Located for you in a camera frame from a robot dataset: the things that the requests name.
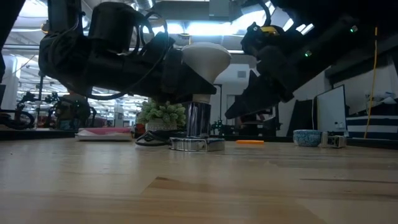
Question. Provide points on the person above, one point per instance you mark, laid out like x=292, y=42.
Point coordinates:
x=73, y=112

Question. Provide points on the whiteboard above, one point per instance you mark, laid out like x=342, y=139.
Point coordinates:
x=331, y=109

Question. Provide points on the orange sticky note pad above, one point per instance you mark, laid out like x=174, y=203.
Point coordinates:
x=249, y=142

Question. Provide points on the shiny metal cup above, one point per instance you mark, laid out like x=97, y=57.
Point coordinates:
x=197, y=124

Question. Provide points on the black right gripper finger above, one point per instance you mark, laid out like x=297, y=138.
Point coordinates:
x=248, y=102

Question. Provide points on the blue patterned bowl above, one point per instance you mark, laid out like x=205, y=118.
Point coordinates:
x=307, y=138

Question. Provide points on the black aluminium table frame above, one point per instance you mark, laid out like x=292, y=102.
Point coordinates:
x=31, y=134

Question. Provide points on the blue white striped box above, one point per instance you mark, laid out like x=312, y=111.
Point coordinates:
x=379, y=124

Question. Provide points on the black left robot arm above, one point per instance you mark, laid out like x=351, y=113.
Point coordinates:
x=65, y=62

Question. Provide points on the pink white box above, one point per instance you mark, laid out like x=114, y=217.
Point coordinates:
x=105, y=130

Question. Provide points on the green plant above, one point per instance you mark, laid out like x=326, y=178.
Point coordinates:
x=161, y=116

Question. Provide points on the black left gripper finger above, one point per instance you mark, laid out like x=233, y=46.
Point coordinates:
x=191, y=84

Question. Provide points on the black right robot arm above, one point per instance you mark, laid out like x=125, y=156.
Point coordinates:
x=342, y=31

